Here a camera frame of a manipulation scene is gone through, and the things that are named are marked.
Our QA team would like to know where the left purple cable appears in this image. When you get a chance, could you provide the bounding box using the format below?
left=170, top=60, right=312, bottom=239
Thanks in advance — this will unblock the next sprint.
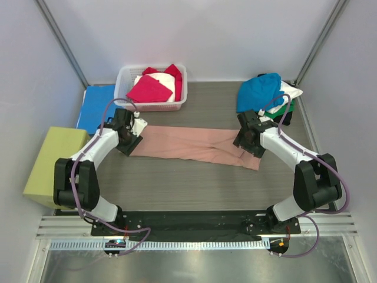
left=70, top=98, right=151, bottom=260

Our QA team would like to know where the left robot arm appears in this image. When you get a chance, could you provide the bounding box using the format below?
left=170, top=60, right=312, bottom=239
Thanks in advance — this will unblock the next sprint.
left=53, top=108, right=147, bottom=236

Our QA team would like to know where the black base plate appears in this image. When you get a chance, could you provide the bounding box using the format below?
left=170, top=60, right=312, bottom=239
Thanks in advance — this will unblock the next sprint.
left=90, top=209, right=301, bottom=242

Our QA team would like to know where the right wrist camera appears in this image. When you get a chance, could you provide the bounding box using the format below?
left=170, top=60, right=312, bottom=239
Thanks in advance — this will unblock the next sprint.
left=257, top=109, right=274, bottom=123

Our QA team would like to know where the yellow-green box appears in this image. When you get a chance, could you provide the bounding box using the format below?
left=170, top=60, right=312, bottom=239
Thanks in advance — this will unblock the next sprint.
left=23, top=127, right=90, bottom=209

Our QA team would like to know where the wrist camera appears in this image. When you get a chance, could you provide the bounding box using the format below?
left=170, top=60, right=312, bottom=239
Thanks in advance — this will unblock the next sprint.
left=131, top=111, right=148, bottom=137
left=257, top=109, right=274, bottom=123

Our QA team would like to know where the blue t-shirt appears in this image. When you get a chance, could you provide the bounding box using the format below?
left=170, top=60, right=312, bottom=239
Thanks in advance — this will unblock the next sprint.
left=236, top=73, right=284, bottom=113

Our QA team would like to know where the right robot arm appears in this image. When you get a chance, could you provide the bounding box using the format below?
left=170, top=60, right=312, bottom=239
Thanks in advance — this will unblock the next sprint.
left=233, top=110, right=343, bottom=233

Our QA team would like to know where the green t-shirt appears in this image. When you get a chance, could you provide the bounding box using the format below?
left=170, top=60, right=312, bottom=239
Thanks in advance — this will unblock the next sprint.
left=264, top=100, right=295, bottom=119

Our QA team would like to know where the white t-shirt on pile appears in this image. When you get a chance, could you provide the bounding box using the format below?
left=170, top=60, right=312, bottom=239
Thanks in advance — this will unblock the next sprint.
left=267, top=81, right=303, bottom=114

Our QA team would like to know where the pink t-shirt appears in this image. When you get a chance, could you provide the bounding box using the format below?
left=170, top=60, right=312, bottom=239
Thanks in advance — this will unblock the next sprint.
left=131, top=126, right=261, bottom=171

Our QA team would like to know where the white plastic basket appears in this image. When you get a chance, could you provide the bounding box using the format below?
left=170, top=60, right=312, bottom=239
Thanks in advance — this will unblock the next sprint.
left=114, top=64, right=187, bottom=112

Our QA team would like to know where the red t-shirt in basket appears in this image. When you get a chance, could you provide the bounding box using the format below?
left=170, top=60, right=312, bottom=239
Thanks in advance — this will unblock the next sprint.
left=127, top=64, right=183, bottom=103

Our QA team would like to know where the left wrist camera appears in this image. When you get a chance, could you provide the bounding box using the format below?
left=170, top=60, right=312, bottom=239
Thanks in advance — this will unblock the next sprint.
left=131, top=111, right=148, bottom=137

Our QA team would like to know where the white slotted cable duct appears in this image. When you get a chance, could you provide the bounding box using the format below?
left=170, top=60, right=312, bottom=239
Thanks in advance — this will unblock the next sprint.
left=49, top=238, right=270, bottom=252

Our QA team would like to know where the black t-shirt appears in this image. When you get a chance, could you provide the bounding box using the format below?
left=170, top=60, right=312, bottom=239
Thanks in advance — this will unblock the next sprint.
left=273, top=111, right=293, bottom=126

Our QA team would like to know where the blue folder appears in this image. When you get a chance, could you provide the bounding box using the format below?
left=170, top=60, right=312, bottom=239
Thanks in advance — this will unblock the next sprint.
left=76, top=85, right=115, bottom=135

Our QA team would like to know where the white t-shirt in basket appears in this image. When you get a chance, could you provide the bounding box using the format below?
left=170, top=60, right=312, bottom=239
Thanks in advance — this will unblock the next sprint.
left=134, top=73, right=176, bottom=103

